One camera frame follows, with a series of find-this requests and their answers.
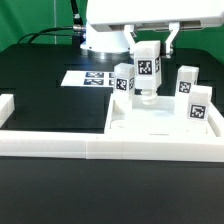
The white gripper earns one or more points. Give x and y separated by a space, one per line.
108 15

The white square table top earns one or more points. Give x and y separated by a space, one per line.
158 119

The white sheet with AprilTags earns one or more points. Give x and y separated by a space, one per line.
77 78

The white U-shaped fence wall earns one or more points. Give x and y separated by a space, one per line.
119 146

